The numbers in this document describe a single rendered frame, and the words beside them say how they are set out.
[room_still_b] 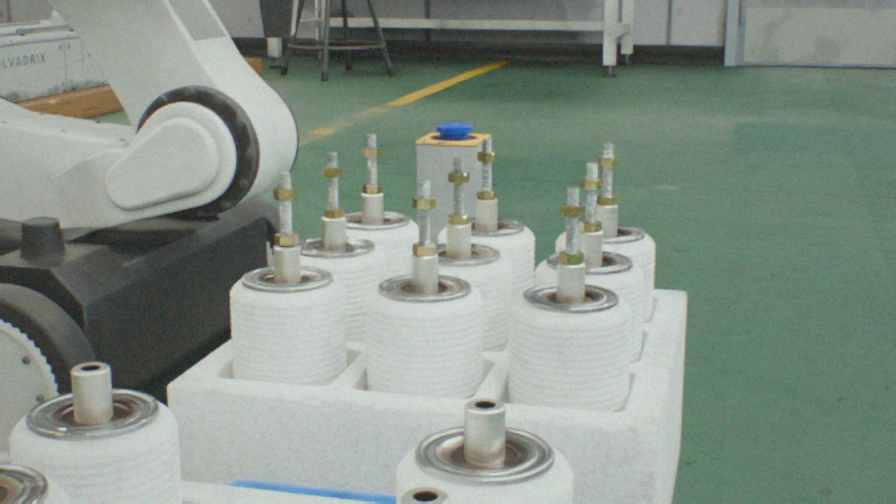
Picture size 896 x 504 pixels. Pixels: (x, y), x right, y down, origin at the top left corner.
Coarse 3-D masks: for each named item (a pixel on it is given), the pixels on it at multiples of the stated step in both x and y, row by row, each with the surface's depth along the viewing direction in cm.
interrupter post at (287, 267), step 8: (280, 248) 101; (288, 248) 101; (296, 248) 101; (280, 256) 101; (288, 256) 101; (296, 256) 101; (280, 264) 101; (288, 264) 101; (296, 264) 101; (280, 272) 101; (288, 272) 101; (296, 272) 101; (280, 280) 101; (288, 280) 101; (296, 280) 101
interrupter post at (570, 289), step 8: (560, 264) 95; (584, 264) 96; (560, 272) 95; (568, 272) 95; (576, 272) 95; (584, 272) 96; (560, 280) 96; (568, 280) 95; (576, 280) 95; (584, 280) 96; (560, 288) 96; (568, 288) 95; (576, 288) 95; (584, 288) 96; (560, 296) 96; (568, 296) 95; (576, 296) 96
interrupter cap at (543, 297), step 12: (540, 288) 99; (552, 288) 99; (588, 288) 99; (600, 288) 99; (528, 300) 95; (540, 300) 95; (552, 300) 96; (588, 300) 96; (600, 300) 95; (612, 300) 95; (564, 312) 93; (576, 312) 93; (588, 312) 93
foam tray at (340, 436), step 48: (672, 336) 111; (192, 384) 98; (240, 384) 98; (288, 384) 98; (336, 384) 98; (672, 384) 107; (192, 432) 99; (240, 432) 98; (288, 432) 97; (336, 432) 96; (384, 432) 95; (432, 432) 94; (576, 432) 91; (624, 432) 90; (672, 432) 112; (192, 480) 100; (288, 480) 98; (336, 480) 97; (384, 480) 96; (576, 480) 92; (624, 480) 91; (672, 480) 118
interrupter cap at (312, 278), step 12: (252, 276) 103; (264, 276) 103; (312, 276) 103; (324, 276) 103; (252, 288) 99; (264, 288) 99; (276, 288) 99; (288, 288) 99; (300, 288) 99; (312, 288) 99
